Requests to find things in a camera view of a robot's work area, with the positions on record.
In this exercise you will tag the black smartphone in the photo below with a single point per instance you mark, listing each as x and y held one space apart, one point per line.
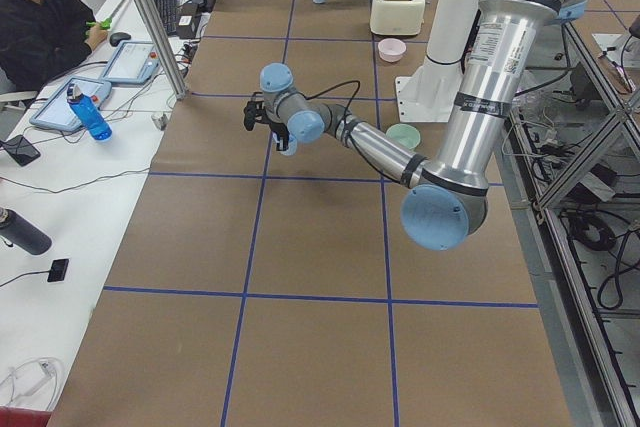
21 150

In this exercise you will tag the teach pendant far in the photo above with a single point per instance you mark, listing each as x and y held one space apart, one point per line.
132 63

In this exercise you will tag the pink bowl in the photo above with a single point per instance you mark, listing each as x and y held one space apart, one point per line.
391 50

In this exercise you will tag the cream toaster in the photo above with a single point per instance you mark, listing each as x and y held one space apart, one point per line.
397 18

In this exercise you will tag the small black square puck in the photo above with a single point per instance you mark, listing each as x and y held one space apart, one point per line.
58 270

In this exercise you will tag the teach pendant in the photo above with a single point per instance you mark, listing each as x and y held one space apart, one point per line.
56 114
132 63

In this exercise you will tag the aluminium frame post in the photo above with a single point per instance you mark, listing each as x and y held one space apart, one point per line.
152 22

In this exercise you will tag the teach pendant near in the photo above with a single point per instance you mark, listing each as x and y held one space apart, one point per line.
56 114

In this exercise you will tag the black computer mouse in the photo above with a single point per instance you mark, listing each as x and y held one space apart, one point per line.
117 37

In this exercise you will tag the green bowl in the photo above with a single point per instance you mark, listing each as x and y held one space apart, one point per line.
405 134

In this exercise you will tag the black keyboard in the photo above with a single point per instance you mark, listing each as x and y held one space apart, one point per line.
168 13

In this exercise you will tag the dark grey thermos bottle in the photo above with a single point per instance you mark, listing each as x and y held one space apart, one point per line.
20 232

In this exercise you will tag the person in black sweater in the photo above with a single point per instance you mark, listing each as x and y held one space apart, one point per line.
42 39

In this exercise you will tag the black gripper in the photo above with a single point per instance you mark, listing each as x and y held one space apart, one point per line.
278 129

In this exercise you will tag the white power adapter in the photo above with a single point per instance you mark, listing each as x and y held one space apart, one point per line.
34 376

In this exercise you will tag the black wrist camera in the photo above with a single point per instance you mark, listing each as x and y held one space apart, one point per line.
254 113

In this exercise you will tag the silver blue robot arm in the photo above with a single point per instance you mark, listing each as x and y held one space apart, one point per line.
446 201

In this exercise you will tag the blue water bottle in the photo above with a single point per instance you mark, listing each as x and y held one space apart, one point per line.
88 114

